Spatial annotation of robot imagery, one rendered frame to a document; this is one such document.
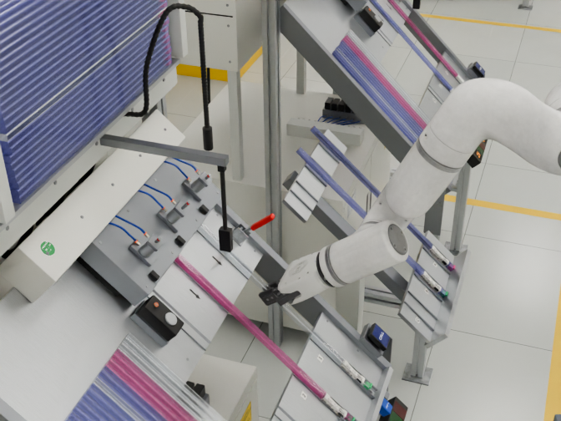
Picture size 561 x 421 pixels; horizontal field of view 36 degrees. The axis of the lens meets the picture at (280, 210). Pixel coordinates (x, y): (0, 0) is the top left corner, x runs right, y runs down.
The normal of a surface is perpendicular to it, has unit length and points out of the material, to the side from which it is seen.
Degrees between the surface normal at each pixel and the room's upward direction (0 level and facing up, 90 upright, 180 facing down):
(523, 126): 76
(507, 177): 0
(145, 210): 43
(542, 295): 0
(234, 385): 0
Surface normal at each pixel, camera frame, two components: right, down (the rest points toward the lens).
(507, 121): -0.60, 0.25
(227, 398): -0.01, -0.83
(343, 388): 0.63, -0.49
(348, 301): -0.32, 0.53
